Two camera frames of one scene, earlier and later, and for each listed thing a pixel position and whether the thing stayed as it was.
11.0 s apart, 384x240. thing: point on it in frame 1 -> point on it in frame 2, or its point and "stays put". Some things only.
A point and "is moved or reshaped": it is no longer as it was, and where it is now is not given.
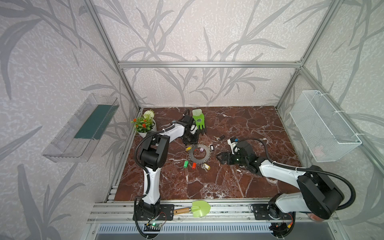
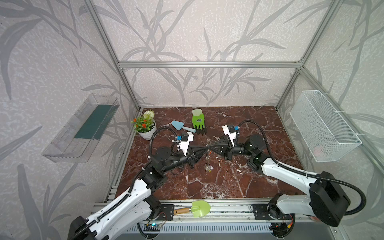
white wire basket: (324, 134) stays put
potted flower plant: (145, 123) stays put
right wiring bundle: (282, 229) stays put
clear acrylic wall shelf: (75, 142) stays put
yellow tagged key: (206, 167) is moved or reshaped
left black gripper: (190, 139) -> (191, 156)
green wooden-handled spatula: (199, 208) stays put
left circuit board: (152, 227) stays put
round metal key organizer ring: (206, 158) is moved or reshaped
